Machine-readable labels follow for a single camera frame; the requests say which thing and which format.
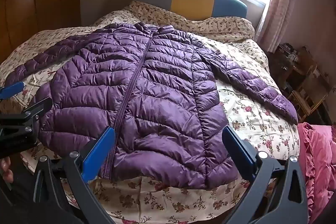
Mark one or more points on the small-flowered folded blanket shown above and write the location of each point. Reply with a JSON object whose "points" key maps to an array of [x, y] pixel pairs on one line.
{"points": [[223, 27]]}

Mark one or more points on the person's left hand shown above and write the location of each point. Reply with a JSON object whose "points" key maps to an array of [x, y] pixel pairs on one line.
{"points": [[5, 169]]}

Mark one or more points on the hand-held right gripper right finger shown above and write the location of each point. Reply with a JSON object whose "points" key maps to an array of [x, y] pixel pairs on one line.
{"points": [[242, 153]]}

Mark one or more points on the floral quilt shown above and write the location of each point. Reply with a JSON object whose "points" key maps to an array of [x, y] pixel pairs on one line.
{"points": [[252, 119]]}

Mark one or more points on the purple puffer jacket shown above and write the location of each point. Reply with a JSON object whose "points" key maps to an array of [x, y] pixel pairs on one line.
{"points": [[157, 82]]}

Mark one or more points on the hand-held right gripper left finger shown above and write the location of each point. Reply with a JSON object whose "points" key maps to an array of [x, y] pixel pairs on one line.
{"points": [[98, 151]]}

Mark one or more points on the pink ruffled blanket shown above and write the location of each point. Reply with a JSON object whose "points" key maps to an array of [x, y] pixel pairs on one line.
{"points": [[320, 161]]}

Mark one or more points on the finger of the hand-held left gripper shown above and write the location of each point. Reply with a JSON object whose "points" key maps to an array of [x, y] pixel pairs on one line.
{"points": [[39, 109], [11, 90]]}

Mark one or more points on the cluttered wooden bedside shelf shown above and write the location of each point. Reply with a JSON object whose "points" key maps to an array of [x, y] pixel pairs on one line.
{"points": [[302, 77]]}

